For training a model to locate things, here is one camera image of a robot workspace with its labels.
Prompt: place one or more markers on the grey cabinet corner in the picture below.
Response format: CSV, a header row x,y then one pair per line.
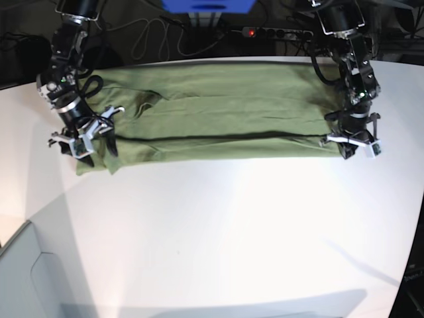
x,y
28,286

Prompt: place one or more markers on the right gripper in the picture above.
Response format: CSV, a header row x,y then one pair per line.
x,y
81,122

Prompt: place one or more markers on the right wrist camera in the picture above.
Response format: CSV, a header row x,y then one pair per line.
x,y
79,149

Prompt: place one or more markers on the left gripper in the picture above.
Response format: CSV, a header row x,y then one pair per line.
x,y
351,129

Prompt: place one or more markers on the green T-shirt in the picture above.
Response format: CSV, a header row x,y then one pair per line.
x,y
213,111

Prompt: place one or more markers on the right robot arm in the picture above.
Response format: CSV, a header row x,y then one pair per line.
x,y
66,86

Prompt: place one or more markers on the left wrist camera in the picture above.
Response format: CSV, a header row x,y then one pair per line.
x,y
373,149

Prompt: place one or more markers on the blue box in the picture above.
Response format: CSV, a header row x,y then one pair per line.
x,y
208,6

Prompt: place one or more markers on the black power strip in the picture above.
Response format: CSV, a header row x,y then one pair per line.
x,y
283,34

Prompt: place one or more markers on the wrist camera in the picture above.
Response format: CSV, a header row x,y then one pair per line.
x,y
373,149
79,149

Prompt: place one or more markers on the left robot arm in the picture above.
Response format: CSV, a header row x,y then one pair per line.
x,y
341,22

